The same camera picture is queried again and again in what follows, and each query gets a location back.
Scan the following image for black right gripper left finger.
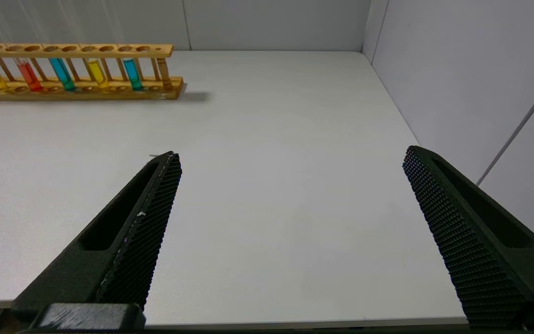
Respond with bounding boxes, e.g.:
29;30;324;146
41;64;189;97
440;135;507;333
11;151;183;321

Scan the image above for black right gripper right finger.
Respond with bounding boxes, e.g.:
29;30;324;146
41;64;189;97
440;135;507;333
402;146;534;330

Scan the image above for wooden test tube rack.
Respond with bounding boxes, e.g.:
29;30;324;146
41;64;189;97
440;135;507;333
0;43;185;102

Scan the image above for test tube with teal pigment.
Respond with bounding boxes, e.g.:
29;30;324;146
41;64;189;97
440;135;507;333
102;0;145;91
26;0;76;92

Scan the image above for test tube with red pigment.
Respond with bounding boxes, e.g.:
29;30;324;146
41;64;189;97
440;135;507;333
0;0;44;93

